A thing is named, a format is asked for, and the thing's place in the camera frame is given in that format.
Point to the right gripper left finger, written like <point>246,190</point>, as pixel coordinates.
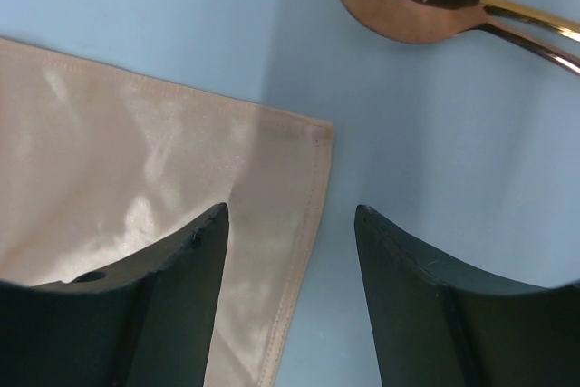
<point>145,320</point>

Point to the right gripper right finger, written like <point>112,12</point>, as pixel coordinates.
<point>438,321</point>

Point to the peach satin napkin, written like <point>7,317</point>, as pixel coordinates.
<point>98,162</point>

